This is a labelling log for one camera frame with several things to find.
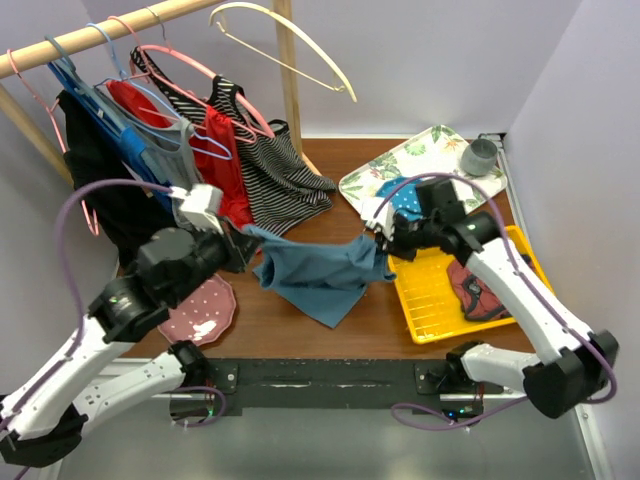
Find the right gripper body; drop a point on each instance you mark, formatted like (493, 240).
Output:
(411, 236)

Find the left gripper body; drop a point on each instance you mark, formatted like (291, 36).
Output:
(229, 254)

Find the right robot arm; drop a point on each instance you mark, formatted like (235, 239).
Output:
(570, 365)

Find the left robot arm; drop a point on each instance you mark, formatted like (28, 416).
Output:
(47, 418)

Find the striped tank top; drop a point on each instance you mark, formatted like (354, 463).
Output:
(282, 190)

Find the maroon tank top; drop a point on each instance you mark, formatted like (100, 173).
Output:
(477, 302)

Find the grey tank top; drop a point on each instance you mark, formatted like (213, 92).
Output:
(169, 155)

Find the red tank top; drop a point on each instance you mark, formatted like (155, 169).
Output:
(224, 174)

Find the black tank top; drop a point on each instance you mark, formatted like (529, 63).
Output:
(127, 215)

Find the royal blue tank top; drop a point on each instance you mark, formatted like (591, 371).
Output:
(130, 148)

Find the light blue hanger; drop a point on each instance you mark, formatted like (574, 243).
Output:
(150, 100)

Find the grey blue hanger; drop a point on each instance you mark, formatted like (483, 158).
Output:
(90, 98)

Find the pink hanger with striped top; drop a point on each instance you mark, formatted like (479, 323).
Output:
(263, 126)

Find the pink hanger with black top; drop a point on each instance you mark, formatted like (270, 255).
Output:
(90, 215)

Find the cream empty hanger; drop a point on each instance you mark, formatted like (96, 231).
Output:
(340, 82)

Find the blue dotted plate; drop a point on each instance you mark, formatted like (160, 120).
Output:
(405, 201)

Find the pink dotted plate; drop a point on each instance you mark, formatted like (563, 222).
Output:
(204, 316)

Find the yellow plastic bin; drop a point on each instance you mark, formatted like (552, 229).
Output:
(431, 309)

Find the floral serving tray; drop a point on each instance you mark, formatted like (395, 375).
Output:
(437, 149)

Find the grey cup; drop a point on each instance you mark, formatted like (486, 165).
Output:
(479, 157)

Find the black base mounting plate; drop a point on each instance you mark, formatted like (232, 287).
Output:
(333, 384)

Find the wooden clothes rack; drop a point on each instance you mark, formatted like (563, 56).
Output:
(40, 53)

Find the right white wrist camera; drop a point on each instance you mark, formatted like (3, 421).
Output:
(378, 215)

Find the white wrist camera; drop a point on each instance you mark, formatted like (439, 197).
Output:
(199, 206)
(378, 215)

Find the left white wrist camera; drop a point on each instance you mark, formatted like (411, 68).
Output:
(199, 206)

